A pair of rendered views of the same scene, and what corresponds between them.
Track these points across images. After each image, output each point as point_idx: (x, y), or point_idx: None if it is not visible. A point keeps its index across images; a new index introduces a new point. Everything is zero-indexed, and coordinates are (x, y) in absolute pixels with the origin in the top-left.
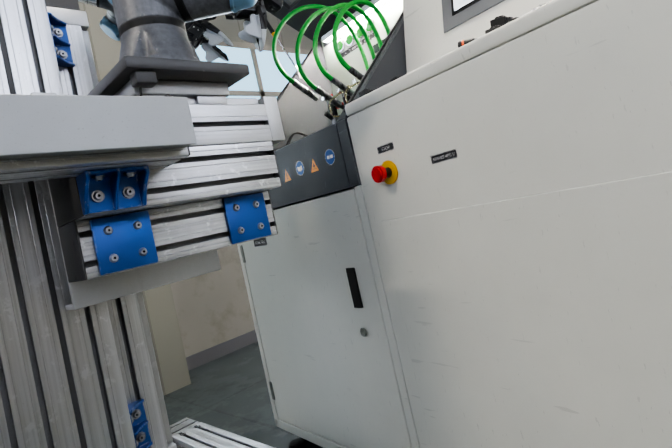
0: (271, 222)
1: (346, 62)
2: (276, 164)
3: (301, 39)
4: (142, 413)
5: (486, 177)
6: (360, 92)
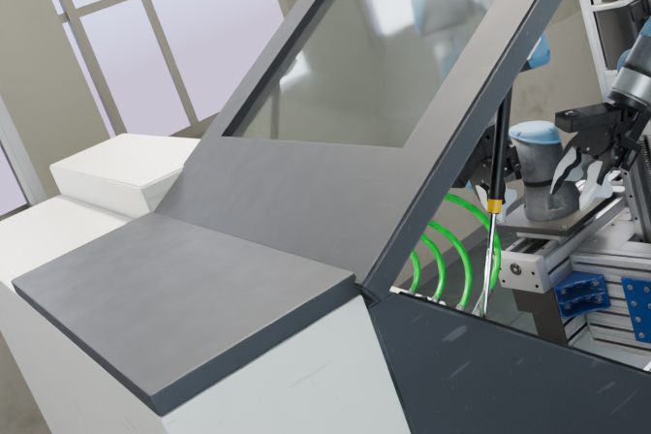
0: (542, 334)
1: (413, 282)
2: (514, 295)
3: (446, 236)
4: None
5: None
6: (425, 296)
